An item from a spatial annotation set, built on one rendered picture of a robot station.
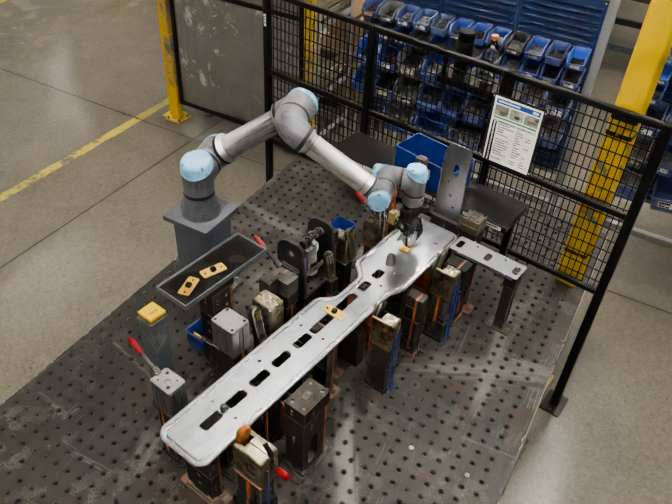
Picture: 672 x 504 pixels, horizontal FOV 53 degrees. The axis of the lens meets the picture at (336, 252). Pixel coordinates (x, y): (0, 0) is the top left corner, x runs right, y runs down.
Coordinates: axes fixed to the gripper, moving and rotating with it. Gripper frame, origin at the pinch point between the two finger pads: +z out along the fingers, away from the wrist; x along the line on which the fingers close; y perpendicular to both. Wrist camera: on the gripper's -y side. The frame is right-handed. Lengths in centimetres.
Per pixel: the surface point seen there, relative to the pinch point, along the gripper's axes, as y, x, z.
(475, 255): -13.1, 22.4, 2.2
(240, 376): 87, -5, 2
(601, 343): -111, 68, 102
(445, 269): 6.6, 19.8, -2.3
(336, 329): 52, 5, 2
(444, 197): -26.7, -1.1, -6.8
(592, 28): -194, -10, -27
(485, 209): -38.7, 12.5, -0.9
